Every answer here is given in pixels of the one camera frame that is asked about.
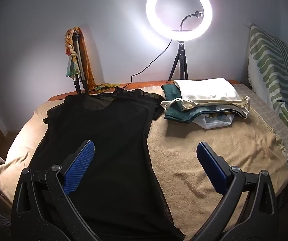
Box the folded tripod with scarf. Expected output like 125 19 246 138
64 26 117 92

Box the yellow patterned folded cloth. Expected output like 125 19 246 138
205 112 234 121

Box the beige checked blanket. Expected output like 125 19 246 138
234 83 288 158

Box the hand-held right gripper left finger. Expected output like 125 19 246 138
11 140 95 241

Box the white folded cloth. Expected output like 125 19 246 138
193 112 234 130

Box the white ring light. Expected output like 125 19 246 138
146 0 213 42

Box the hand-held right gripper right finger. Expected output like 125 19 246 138
191 142 280 241

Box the green striped white cloth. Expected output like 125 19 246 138
247 23 288 156

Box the orange floral bedsheet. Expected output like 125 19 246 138
49 79 242 101

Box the cream folded cloth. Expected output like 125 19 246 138
160 79 252 118

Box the black mesh shirt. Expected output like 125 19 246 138
43 87 186 241

